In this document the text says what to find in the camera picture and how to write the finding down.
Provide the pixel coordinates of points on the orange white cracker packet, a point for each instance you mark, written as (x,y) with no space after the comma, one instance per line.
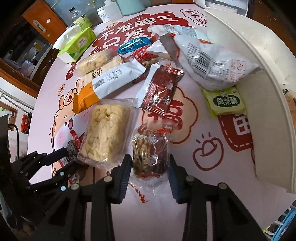
(111,80)

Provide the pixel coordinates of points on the teal canister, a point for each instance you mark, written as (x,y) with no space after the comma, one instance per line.
(130,6)

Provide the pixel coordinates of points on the small clear rice cracker packet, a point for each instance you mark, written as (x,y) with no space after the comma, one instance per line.
(92,61)

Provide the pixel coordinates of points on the white pill bottle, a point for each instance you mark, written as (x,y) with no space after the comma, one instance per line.
(104,14)

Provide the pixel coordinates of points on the white appliance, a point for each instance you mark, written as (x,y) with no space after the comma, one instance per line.
(222,5)

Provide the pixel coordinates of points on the dark red snack packet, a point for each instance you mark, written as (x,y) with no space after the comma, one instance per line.
(161,90)

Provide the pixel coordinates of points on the green pastry packet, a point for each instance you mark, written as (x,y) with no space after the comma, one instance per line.
(223,102)

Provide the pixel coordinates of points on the red object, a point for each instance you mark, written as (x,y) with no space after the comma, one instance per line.
(25,122)

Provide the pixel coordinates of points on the clear nut snack packet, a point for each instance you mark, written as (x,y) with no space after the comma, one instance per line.
(148,153)

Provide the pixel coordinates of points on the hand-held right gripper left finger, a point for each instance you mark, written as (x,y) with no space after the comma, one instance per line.
(124,178)

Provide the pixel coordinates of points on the printed pink tablecloth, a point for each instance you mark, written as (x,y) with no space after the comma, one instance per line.
(203,129)

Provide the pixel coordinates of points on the white storage bin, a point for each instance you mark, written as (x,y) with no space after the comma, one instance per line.
(254,69)

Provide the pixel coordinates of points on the blue plastic basket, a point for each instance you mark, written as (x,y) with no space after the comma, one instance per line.
(283,223)

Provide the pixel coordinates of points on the clear bottle green label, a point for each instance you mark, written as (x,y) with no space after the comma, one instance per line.
(79,19)

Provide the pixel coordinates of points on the white squeeze bottle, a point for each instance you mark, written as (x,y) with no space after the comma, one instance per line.
(114,9)

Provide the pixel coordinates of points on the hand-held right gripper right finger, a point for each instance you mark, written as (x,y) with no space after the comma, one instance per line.
(175,179)

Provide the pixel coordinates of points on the blue foil snack packet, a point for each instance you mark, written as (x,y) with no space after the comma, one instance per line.
(134,45)

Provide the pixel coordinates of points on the small red wrapper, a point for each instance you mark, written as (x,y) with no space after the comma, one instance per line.
(75,138)

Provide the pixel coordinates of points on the large clear rice cracker packet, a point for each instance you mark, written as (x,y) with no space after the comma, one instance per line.
(106,132)

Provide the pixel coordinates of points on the large white snack bag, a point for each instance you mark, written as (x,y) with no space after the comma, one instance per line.
(208,60)

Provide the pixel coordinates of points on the wooden cabinet door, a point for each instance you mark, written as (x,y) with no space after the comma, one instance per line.
(44,20)

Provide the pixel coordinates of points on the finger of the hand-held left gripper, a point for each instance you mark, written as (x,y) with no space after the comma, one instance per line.
(55,155)
(67,173)

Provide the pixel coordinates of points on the small white snack packet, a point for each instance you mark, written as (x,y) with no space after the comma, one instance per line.
(158,49)

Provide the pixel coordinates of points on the red nut snack packet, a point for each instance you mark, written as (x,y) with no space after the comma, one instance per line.
(143,56)

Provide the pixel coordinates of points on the green tissue pack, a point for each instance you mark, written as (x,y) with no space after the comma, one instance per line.
(76,42)

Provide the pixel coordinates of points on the beige cracker packet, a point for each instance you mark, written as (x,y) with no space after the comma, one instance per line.
(111,66)

